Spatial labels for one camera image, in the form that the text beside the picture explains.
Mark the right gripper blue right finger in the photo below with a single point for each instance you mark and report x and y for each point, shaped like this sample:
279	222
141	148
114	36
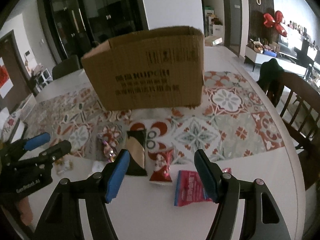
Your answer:
262	217

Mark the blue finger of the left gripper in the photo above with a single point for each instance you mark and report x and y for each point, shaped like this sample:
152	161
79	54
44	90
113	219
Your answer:
37	141

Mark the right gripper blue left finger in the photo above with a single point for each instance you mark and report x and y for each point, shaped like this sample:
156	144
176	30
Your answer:
61	216

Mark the brown bar clear wrapper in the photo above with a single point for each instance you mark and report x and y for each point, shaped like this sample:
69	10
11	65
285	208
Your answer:
108	146

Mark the black gold snack packet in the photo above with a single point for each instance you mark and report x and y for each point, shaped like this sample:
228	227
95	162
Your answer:
135	144

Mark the person left hand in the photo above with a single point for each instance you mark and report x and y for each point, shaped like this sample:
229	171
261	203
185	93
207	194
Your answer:
26	214

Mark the floral tissue box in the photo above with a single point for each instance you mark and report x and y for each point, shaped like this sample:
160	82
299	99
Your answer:
8	123

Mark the orange wrapped snack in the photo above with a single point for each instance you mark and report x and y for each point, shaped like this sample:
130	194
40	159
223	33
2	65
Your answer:
63	165

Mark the small white wrapped candy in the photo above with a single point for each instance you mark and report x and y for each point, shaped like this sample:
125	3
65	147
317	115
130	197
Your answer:
98	166

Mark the pink red snack packet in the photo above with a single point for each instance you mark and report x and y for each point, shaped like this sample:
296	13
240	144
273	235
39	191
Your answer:
190	189

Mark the dark upholstered chair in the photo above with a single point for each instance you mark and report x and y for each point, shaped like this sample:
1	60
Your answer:
66	67

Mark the patterned table runner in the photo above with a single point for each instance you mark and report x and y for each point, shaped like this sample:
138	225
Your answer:
231	122

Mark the small red snack packet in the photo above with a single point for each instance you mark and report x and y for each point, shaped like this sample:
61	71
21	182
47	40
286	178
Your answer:
161	171

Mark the dark wooden chair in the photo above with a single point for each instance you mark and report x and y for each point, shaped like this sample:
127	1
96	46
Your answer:
299	103

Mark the dark green garment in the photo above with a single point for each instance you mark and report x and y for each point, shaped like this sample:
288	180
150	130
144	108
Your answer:
268	77

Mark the brown cardboard box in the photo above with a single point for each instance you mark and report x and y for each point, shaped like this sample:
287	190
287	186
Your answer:
156	68

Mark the white tv cabinet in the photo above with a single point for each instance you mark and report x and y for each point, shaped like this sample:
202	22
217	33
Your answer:
257	59

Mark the red bow balloon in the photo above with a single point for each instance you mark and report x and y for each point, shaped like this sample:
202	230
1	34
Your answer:
275	22

